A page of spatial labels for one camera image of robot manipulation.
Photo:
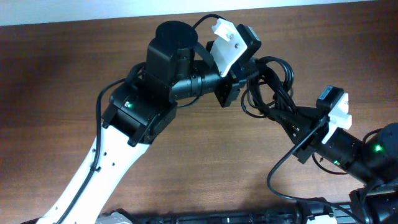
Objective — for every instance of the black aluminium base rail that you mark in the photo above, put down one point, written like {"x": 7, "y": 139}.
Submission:
{"x": 293, "y": 213}

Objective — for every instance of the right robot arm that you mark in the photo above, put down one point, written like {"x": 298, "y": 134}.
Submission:
{"x": 371, "y": 160}

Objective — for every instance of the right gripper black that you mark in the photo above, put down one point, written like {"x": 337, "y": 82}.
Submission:
{"x": 304, "y": 124}

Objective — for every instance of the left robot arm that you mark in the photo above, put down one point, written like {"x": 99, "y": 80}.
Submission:
{"x": 144, "y": 103}

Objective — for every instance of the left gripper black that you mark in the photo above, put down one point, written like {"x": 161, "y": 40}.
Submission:
{"x": 229, "y": 91}

